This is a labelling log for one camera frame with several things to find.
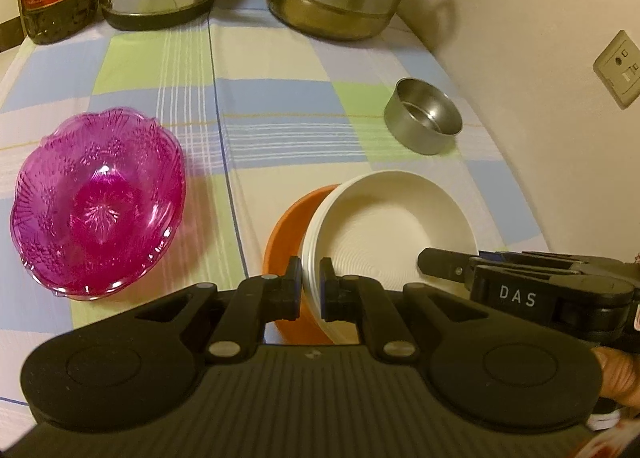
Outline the checked tablecloth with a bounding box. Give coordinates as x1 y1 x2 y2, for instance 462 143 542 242
0 0 557 439

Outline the cream plastic bowl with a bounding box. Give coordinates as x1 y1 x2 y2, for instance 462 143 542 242
300 170 479 347

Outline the large pink glass plate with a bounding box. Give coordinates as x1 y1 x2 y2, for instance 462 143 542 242
10 108 187 301

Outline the large beige wall outlet plate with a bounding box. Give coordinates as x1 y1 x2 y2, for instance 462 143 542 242
592 30 640 110

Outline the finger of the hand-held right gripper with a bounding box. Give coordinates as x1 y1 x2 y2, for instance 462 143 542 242
477 250 626 273
417 247 482 289

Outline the stainless steel bowl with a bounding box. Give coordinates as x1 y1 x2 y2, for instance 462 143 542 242
383 78 464 156

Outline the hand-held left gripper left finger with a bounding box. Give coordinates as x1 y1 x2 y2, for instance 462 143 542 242
134 258 304 375

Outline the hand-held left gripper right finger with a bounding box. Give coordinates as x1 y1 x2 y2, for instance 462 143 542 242
320 258 483 370

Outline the oval pink glass plate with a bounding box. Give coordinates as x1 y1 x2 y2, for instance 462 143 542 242
11 108 187 289

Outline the orange plastic bowl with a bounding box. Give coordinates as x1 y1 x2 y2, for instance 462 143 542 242
262 184 342 345

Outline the small pink glass bowl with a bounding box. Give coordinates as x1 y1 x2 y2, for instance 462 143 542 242
27 125 177 271

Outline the person's right hand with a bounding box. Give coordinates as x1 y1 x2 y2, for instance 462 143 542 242
595 345 640 411

